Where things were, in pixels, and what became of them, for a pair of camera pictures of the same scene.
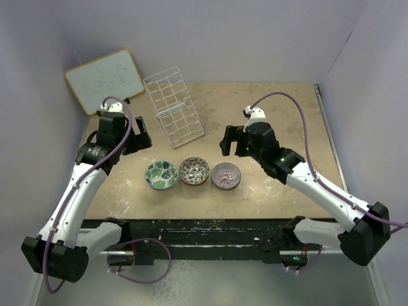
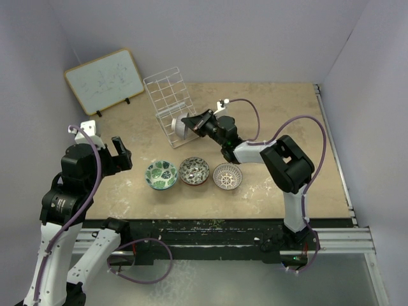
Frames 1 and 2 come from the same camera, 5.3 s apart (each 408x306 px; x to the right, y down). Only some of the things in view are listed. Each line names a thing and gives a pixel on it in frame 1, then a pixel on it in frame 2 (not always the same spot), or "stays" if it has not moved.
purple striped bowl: [225, 176] → [178, 125]
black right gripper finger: [234, 134] → [192, 122]
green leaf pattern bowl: [160, 174] stays
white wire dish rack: [173, 106] stays
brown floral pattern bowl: [194, 171] stays
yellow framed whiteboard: [113, 75] stays
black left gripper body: [136, 142] → [113, 164]
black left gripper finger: [141, 125] → [118, 145]
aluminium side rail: [319, 96] stays
